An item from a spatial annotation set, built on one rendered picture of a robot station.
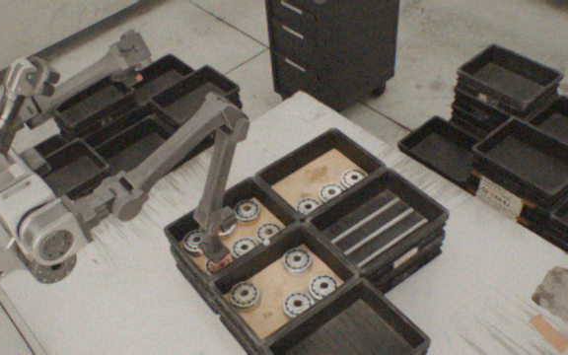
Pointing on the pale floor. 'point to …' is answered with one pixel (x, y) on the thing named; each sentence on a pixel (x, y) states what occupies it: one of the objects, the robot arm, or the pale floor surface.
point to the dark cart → (332, 47)
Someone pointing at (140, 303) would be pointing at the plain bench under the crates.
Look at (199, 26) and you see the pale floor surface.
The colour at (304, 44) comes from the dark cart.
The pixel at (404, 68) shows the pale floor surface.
